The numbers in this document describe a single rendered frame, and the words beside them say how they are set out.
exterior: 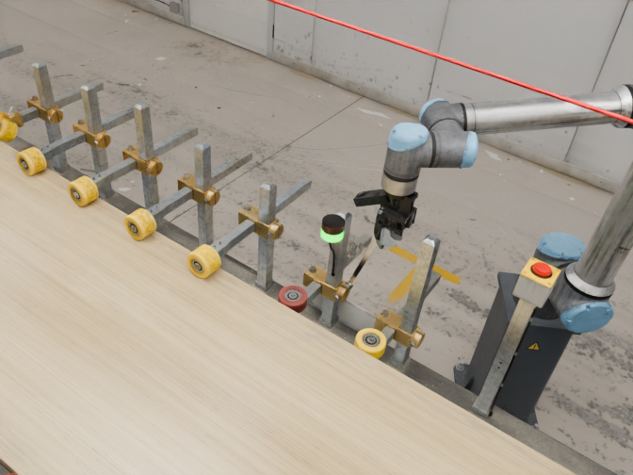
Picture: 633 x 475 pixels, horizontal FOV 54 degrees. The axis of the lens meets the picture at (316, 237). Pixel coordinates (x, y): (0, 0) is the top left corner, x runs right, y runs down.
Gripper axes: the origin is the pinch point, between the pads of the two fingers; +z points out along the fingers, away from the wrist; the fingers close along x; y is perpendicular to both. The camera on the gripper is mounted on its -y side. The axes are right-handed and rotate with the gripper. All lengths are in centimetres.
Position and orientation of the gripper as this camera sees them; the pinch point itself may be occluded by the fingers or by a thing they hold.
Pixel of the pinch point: (380, 243)
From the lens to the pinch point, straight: 172.0
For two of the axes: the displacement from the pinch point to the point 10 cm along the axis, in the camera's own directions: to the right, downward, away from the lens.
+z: -0.8, 7.7, 6.4
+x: 5.7, -4.9, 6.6
